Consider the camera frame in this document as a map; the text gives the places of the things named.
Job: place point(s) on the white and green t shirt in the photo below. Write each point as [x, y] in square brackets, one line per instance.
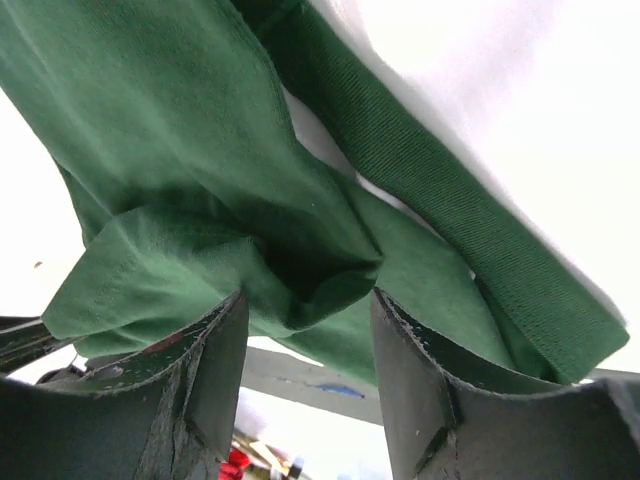
[216, 146]

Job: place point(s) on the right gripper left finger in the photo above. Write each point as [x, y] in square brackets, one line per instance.
[166, 412]

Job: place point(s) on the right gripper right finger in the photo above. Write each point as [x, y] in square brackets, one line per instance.
[450, 414]

